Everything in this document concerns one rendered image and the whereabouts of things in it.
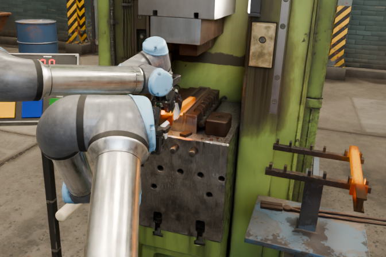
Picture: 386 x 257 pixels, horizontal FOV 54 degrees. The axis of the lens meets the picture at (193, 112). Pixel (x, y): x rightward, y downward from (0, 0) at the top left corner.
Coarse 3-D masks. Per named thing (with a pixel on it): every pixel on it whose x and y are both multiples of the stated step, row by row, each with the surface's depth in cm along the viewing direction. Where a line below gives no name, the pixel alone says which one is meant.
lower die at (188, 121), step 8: (184, 88) 191; (192, 88) 188; (208, 88) 185; (184, 96) 174; (200, 96) 171; (192, 104) 159; (208, 104) 166; (184, 112) 150; (192, 112) 152; (200, 112) 154; (176, 120) 152; (184, 120) 151; (192, 120) 150; (176, 128) 153; (184, 128) 152; (192, 128) 151
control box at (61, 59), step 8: (16, 56) 148; (24, 56) 149; (32, 56) 149; (40, 56) 149; (48, 56) 150; (56, 56) 150; (64, 56) 151; (72, 56) 151; (64, 64) 150; (72, 64) 151; (80, 64) 157; (48, 96) 147; (56, 96) 147; (64, 96) 148; (16, 104) 144; (48, 104) 146; (16, 112) 144; (0, 120) 142; (8, 120) 143; (16, 120) 143; (24, 120) 144; (32, 120) 144
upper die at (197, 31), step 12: (156, 24) 142; (168, 24) 141; (180, 24) 139; (192, 24) 138; (204, 24) 142; (216, 24) 161; (156, 36) 143; (168, 36) 142; (180, 36) 141; (192, 36) 139; (204, 36) 145; (216, 36) 164
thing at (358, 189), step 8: (352, 152) 131; (352, 160) 125; (352, 168) 119; (360, 168) 119; (352, 176) 116; (360, 176) 114; (352, 184) 108; (360, 184) 107; (352, 192) 108; (360, 192) 103; (360, 200) 100; (360, 208) 101
